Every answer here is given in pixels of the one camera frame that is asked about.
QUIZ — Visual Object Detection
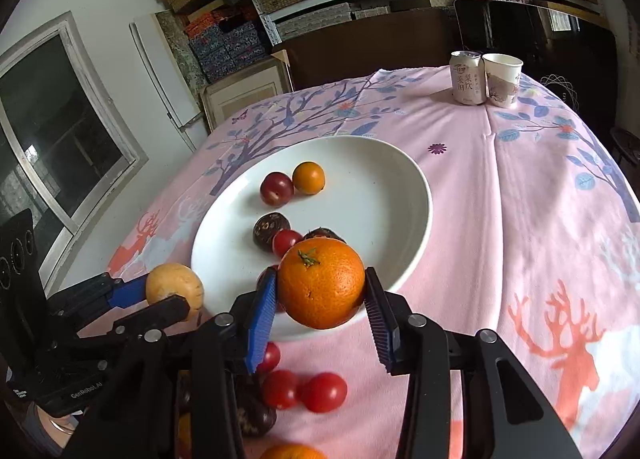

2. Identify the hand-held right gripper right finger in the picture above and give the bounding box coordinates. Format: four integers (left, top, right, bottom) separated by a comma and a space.
364, 266, 583, 459

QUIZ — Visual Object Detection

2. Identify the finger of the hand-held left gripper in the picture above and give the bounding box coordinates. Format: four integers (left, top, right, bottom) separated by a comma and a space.
75, 295, 192, 342
47, 273, 151, 325

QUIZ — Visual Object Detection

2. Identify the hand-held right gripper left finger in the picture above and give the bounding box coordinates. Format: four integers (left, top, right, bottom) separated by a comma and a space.
60, 266, 279, 459

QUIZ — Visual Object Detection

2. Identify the pale yellow round fruit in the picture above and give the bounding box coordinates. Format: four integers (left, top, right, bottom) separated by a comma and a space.
145, 263, 205, 322

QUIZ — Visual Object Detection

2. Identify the mandarin with green stem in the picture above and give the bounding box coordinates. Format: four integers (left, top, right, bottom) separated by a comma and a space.
276, 237, 367, 331

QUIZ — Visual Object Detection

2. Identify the white round plate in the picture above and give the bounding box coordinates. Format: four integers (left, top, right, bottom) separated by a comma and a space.
191, 135, 433, 344

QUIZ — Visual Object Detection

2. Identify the dark brown water chestnut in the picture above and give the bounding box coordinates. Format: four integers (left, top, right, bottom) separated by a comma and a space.
252, 212, 292, 252
235, 379, 277, 438
304, 227, 347, 245

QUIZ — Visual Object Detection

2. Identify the orange citrus fruit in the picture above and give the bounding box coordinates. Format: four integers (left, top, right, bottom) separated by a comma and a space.
259, 444, 327, 459

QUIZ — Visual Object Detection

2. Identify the red plum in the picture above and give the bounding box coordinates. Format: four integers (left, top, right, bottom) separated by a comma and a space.
259, 171, 295, 206

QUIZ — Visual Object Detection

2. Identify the small yellow-orange citrus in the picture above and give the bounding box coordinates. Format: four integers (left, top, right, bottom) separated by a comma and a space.
292, 161, 327, 196

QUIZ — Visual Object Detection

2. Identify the pink printed tablecloth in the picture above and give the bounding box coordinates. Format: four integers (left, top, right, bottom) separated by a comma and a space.
102, 66, 640, 459

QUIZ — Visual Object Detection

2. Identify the white framed window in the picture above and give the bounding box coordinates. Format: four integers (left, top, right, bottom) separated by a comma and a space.
0, 11, 149, 285

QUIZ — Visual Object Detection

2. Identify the white board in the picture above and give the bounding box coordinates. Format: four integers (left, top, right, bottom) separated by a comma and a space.
129, 14, 201, 132

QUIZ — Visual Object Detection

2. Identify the green patterned board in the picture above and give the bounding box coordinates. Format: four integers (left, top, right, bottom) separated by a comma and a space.
155, 10, 206, 90

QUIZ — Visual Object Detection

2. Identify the stack of blue floral boxes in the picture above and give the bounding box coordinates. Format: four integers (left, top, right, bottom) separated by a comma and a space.
184, 9, 273, 84

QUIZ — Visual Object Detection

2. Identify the white drink can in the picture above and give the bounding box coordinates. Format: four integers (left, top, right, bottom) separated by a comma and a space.
449, 50, 487, 106

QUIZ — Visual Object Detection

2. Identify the white paper cup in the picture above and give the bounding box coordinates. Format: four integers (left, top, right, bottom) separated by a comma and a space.
482, 53, 524, 108

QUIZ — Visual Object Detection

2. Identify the brown wooden board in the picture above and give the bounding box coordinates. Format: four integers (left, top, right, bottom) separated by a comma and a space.
271, 6, 463, 91

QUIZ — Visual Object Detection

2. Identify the stack of grey patterned boxes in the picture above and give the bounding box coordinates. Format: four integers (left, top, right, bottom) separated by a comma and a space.
276, 3, 391, 42

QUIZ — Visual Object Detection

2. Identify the dark wooden chair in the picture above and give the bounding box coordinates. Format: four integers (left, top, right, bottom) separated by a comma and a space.
609, 128, 640, 167

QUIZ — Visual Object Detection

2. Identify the black glossy panel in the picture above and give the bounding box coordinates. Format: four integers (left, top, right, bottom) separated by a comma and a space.
453, 0, 613, 70

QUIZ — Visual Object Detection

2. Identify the pale wooden picture frame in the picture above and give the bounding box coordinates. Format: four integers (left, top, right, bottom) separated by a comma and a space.
200, 58, 295, 136

